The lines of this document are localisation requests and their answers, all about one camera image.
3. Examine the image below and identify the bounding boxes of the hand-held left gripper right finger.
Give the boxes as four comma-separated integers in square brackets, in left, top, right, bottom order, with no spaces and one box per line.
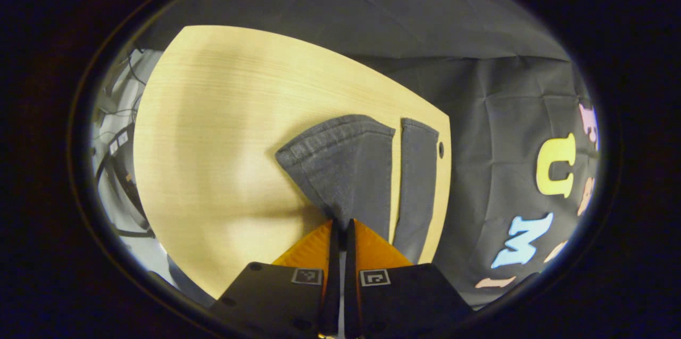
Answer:
[344,218,475,339]

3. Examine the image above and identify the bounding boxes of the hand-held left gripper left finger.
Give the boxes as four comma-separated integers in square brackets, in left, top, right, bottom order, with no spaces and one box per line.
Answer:
[209,219,342,338]

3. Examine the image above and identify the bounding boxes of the dark grey jeans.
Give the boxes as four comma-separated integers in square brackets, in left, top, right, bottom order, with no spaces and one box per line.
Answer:
[275,114,440,265]

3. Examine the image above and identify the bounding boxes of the black backdrop cloth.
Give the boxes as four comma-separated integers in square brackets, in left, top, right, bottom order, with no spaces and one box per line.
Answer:
[133,0,602,308]

